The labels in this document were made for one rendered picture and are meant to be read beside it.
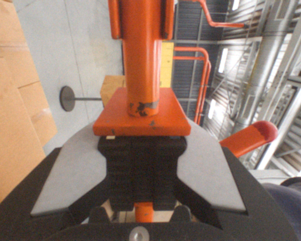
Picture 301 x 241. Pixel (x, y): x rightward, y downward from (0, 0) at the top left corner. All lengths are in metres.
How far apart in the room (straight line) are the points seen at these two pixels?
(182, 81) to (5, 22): 10.60
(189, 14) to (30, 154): 11.01
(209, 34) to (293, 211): 11.26
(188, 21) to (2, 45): 10.50
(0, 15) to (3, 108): 0.72
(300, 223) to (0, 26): 1.20
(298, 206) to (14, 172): 0.56
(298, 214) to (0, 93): 0.58
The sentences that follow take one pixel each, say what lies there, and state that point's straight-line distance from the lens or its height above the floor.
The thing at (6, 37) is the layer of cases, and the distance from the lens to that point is 1.06.
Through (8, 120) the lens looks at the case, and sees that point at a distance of 0.42.
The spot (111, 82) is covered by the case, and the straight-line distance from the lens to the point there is 2.08.
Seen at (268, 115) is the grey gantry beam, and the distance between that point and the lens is 2.93.
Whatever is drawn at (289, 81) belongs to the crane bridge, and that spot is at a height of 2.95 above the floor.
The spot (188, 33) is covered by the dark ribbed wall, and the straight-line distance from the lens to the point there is 11.02.
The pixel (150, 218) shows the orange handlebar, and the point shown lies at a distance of 0.19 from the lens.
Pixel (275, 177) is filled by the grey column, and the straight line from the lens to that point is 2.34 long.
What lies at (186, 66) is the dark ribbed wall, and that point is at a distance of 11.05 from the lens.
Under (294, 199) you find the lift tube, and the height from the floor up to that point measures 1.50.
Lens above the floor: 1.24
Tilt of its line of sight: 1 degrees up
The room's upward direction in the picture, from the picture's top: 90 degrees clockwise
